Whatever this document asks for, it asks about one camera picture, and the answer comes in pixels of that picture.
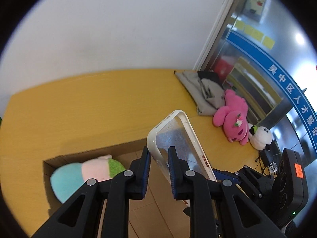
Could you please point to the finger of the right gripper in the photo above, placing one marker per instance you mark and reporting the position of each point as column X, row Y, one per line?
column 227, row 178

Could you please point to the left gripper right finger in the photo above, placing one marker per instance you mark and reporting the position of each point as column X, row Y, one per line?
column 217, row 209

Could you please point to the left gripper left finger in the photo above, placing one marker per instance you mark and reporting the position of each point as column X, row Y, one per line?
column 100, row 208

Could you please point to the white clear phone case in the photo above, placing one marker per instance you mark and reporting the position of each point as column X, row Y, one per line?
column 175, row 130

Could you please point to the pig plush toy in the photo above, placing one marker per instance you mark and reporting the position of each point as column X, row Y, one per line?
column 68, row 178

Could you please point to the white panda plush toy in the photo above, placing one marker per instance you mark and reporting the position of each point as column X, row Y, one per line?
column 260, row 137

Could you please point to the pink bear plush toy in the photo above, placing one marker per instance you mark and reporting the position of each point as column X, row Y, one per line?
column 233, row 118

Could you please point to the cardboard box tray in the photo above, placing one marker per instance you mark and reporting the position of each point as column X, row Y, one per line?
column 157, row 215

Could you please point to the grey folded cloth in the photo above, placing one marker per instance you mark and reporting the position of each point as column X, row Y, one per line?
column 207, row 94

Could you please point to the yellow sticky notes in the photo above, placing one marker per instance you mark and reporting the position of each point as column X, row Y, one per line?
column 255, row 34

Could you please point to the cartoon poster on glass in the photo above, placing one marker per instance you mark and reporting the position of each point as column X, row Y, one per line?
column 253, row 9

